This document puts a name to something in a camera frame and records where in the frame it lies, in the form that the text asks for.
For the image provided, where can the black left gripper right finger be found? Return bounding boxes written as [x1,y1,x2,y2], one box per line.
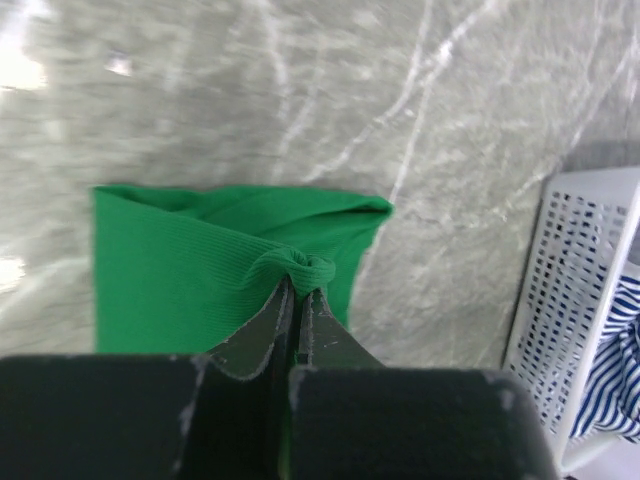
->
[288,291,559,479]

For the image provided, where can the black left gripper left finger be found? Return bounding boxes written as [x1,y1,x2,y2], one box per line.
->
[1,280,295,479]

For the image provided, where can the green tank top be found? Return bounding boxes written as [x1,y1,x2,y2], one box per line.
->
[93,185,393,353]

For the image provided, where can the blue white striped tank top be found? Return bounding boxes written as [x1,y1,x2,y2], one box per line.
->
[549,199,640,444]

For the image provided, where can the white plastic laundry basket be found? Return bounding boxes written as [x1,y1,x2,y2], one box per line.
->
[503,167,639,474]

